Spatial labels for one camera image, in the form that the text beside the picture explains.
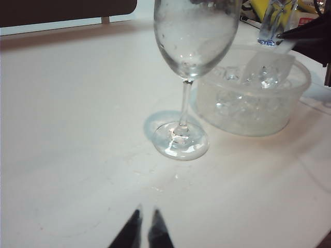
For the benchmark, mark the white plastic ice shovel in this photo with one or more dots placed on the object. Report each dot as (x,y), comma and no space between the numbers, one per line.
(271,60)

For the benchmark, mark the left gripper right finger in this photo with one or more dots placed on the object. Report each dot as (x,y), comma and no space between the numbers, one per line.
(159,235)

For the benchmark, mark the wide brown desk partition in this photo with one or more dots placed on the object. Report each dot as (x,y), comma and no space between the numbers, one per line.
(64,10)

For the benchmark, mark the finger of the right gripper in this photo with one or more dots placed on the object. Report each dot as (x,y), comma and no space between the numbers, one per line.
(318,49)
(313,27)

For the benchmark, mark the yellow box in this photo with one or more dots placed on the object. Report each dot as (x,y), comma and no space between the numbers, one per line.
(258,7)

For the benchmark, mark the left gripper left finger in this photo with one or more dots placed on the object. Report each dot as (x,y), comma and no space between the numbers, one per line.
(130,232)

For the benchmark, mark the round clear plastic container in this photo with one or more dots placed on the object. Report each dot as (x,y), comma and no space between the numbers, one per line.
(258,126)

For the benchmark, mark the clear plastic water bottle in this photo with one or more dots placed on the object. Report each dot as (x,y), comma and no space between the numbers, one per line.
(270,31)

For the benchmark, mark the clear wine glass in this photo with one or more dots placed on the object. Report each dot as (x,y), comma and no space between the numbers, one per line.
(184,103)

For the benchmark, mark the red and white box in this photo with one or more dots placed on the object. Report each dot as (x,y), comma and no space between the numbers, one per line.
(306,21)

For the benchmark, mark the small clump of ice cubes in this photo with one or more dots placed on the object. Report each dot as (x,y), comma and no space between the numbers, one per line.
(266,81)

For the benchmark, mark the large pile of ice cubes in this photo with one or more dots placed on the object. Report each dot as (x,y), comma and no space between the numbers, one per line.
(232,106)

